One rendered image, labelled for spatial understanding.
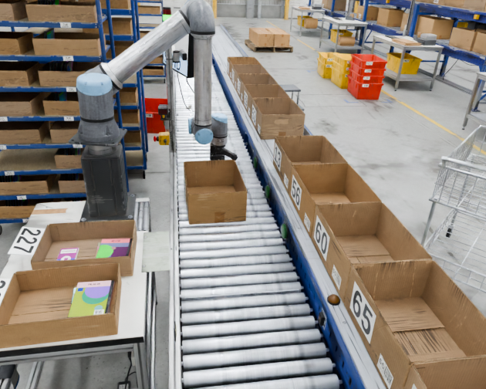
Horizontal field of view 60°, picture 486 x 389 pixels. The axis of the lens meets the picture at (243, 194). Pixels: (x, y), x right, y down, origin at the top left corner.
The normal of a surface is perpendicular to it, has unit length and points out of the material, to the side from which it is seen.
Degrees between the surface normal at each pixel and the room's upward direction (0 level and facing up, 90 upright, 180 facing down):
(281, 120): 90
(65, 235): 89
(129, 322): 0
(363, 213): 89
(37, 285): 89
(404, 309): 1
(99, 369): 0
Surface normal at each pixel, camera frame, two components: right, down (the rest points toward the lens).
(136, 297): 0.04, -0.88
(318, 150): 0.14, 0.48
